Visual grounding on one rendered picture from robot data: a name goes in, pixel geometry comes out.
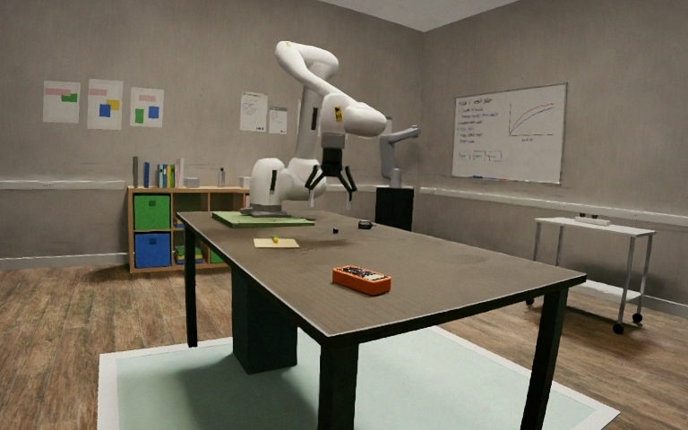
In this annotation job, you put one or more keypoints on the beige square mat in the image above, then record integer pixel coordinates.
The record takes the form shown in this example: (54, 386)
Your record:
(268, 243)

